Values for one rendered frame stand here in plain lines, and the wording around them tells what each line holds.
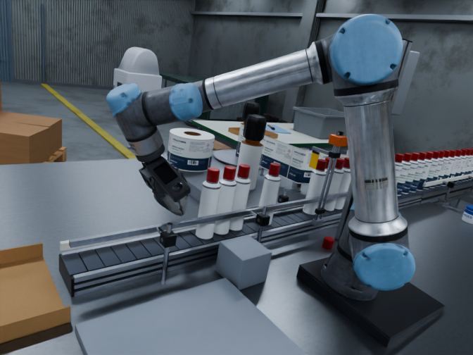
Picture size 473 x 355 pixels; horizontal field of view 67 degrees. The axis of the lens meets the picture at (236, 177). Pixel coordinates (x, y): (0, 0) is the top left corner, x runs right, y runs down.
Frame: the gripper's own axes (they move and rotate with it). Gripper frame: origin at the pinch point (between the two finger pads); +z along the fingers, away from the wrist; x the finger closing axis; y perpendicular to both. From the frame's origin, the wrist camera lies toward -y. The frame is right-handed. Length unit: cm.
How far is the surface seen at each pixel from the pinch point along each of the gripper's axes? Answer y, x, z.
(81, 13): 905, -231, 43
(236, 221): -1.6, -13.3, 13.4
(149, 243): 1.8, 11.0, 3.6
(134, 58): 519, -180, 90
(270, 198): -2.3, -26.8, 13.8
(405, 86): -17, -75, -4
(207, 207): -2.2, -6.3, 1.8
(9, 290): 1.9, 40.6, -8.2
